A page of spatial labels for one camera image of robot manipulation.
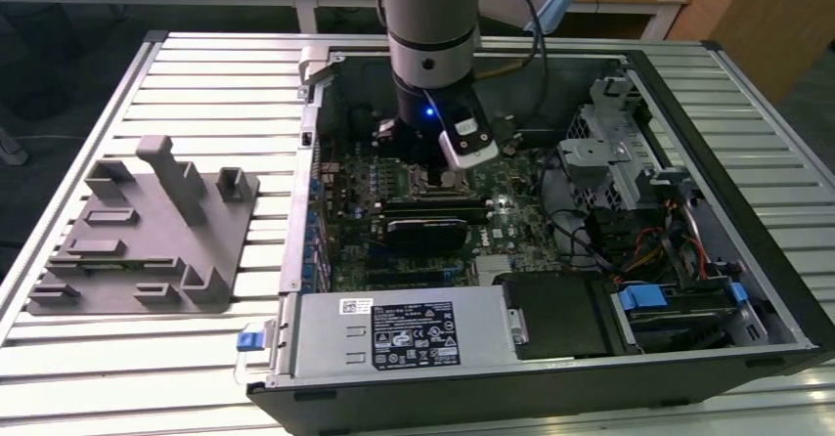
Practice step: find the hard disk in blue carrier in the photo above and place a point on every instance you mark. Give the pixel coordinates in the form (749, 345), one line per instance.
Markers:
(642, 299)

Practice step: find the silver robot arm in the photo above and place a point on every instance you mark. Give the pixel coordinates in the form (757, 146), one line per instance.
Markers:
(431, 15)

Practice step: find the silver power supply unit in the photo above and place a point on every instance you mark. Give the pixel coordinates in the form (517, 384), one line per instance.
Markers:
(326, 338)

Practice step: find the grey metal drive cage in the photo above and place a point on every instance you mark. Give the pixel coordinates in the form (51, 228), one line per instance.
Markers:
(587, 155)

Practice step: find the grey plastic drive latch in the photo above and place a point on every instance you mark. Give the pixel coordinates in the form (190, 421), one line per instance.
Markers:
(666, 177)

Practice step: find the black RAM stick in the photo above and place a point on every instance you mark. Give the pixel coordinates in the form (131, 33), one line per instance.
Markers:
(434, 214)

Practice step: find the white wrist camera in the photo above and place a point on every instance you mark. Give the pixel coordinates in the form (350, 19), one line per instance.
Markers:
(470, 147)

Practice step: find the blue case latch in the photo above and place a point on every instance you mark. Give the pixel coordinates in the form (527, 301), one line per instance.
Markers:
(250, 342)

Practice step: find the black expansion slot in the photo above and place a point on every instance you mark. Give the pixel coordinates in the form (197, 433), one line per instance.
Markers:
(405, 277)

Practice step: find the black PC case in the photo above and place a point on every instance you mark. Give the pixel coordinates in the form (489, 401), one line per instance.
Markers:
(457, 406)

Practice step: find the wooden cabinet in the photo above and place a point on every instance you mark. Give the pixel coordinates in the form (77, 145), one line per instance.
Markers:
(770, 25)

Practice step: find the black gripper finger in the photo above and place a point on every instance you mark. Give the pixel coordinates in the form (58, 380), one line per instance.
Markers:
(427, 172)
(442, 168)

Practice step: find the small silver heat sink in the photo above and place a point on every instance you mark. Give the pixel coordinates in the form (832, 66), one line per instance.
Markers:
(493, 267)

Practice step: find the silver disk bay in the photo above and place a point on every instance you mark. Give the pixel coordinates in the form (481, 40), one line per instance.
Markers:
(750, 333)

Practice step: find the grey parts rack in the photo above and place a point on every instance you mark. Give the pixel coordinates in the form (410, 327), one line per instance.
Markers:
(163, 240)

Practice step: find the grey chair leg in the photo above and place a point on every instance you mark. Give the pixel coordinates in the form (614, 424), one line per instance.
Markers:
(13, 152)

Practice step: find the black graphics card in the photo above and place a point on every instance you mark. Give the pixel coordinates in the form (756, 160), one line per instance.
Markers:
(425, 233)

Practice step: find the CPU socket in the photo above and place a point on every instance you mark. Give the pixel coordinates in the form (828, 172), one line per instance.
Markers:
(411, 192)

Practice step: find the green motherboard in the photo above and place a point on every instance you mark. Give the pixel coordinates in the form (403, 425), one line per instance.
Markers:
(522, 255)

